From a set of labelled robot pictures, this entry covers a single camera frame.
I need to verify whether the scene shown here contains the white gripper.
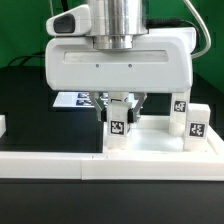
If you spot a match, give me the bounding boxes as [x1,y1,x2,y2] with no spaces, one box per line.
[45,28,194,123]

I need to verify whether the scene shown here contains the white square table top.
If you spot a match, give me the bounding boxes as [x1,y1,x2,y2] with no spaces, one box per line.
[103,115,224,156]

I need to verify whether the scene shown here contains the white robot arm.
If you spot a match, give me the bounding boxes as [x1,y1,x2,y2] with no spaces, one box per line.
[45,0,196,102]

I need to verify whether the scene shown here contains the white sheet with tags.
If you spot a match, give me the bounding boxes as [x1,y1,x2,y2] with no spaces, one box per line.
[52,91,138,108]

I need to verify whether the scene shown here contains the white L-shaped obstacle fence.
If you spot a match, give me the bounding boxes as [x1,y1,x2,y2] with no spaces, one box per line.
[0,152,224,181]

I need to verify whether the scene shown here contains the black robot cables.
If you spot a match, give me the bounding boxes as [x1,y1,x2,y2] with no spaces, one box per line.
[7,51,48,68]

